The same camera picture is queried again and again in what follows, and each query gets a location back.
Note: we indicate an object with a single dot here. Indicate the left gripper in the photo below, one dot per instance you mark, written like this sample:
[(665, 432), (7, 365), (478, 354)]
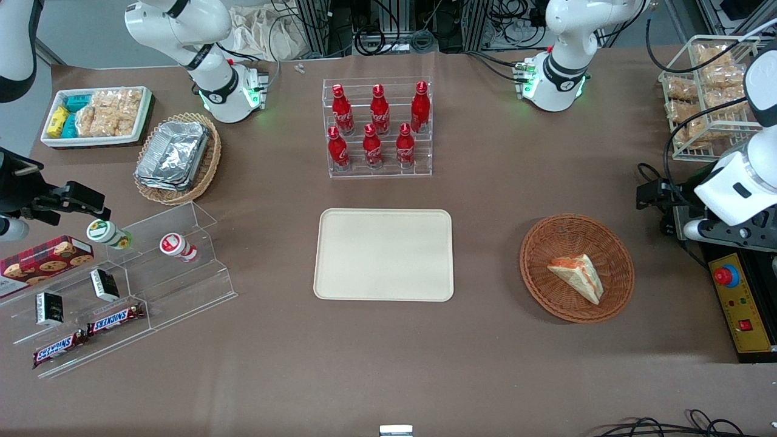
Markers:
[(678, 209)]

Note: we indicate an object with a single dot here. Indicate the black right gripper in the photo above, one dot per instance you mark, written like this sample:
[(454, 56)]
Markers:
[(17, 189)]

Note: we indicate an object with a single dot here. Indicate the triangle sandwich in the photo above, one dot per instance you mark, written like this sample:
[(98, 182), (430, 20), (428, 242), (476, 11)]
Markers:
[(580, 276)]

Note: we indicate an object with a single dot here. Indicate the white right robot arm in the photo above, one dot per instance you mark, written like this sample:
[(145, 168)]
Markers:
[(215, 91)]

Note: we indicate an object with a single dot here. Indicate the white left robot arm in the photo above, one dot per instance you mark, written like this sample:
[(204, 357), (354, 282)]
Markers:
[(558, 79)]

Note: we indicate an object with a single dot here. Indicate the white rectangular snack tray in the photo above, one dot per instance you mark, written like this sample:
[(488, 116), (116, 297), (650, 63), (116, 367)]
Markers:
[(145, 115)]

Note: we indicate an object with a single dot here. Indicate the oval light wicker basket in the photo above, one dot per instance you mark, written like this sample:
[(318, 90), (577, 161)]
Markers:
[(209, 170)]

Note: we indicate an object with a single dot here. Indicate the round brown wicker basket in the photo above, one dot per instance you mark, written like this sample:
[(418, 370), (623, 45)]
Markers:
[(564, 303)]

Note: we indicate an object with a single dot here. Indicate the beige plastic tray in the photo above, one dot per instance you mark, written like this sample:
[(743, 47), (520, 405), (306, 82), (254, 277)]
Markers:
[(382, 255)]

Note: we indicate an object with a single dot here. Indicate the grey metal plate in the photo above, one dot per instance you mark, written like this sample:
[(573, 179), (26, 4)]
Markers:
[(681, 215)]

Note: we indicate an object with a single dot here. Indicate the green lid yogurt cup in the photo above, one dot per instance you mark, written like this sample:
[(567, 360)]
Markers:
[(106, 233)]

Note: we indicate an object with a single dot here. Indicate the clear fried snack packet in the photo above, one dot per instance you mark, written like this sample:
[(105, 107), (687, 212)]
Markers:
[(731, 100), (713, 54), (681, 111), (722, 77), (681, 89), (689, 135)]

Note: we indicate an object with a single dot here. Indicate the red plaid cookie box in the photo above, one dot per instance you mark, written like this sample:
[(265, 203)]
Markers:
[(42, 264)]

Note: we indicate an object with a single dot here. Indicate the teal snack box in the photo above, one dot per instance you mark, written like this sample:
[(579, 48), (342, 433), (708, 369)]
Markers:
[(78, 103), (70, 126)]

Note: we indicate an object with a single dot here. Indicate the clear rice cracker packet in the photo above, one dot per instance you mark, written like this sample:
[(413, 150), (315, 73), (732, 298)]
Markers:
[(86, 121), (128, 112), (104, 115)]

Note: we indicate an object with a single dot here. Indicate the yellow snack box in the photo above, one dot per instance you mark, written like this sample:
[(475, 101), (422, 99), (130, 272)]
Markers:
[(57, 121)]

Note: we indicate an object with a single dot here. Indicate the small black white box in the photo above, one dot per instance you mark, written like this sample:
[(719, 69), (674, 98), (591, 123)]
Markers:
[(104, 285), (50, 308)]

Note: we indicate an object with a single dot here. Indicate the stacked foil containers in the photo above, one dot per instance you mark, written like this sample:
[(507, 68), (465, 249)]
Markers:
[(173, 155)]

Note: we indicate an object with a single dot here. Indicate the red lid yogurt cup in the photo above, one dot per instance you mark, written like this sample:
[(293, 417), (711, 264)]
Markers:
[(176, 246)]

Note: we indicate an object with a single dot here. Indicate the snickers chocolate bar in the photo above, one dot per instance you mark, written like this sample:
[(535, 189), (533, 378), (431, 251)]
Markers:
[(59, 349), (115, 319)]

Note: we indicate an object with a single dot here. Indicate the black yellow emergency stop box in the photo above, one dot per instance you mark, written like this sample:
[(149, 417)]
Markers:
[(743, 303)]

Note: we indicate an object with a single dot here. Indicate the clear acrylic stepped stand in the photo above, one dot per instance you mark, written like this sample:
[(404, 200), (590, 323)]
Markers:
[(182, 291)]

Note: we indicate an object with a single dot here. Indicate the clear acrylic bottle rack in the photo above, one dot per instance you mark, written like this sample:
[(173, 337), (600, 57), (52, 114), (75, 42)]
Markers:
[(425, 164)]

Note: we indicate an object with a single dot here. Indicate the beige cloth bag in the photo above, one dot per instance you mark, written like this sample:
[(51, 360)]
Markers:
[(267, 33)]

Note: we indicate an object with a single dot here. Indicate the red cola bottle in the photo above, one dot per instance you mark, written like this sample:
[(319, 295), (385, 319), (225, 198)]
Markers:
[(380, 115), (343, 115), (373, 152), (420, 112), (405, 150), (338, 152)]

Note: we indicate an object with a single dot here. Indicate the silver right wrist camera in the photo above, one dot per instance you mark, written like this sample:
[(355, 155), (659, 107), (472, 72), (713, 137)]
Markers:
[(12, 229)]

